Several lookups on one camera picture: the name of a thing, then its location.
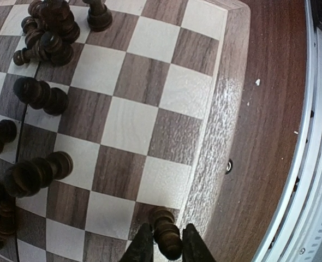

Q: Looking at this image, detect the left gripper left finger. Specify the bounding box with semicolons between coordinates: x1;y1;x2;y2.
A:
119;223;154;262

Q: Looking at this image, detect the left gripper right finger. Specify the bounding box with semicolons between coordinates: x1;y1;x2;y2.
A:
182;223;216;262

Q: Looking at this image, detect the wooden chess board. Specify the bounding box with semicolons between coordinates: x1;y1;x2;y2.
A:
0;1;251;261

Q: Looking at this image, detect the dark chess king piece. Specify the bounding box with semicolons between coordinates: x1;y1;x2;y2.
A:
2;151;73;198

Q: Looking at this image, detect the dark chess bishop piece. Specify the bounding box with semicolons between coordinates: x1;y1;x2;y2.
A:
13;77;68;116

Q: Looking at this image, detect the dark chess pawn standing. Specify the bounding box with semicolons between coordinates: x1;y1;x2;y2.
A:
84;0;113;32

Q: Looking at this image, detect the dark chess pieces pile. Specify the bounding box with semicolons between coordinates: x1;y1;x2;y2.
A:
13;1;80;66

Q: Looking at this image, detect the aluminium front rail frame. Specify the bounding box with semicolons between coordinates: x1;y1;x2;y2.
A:
253;1;322;261

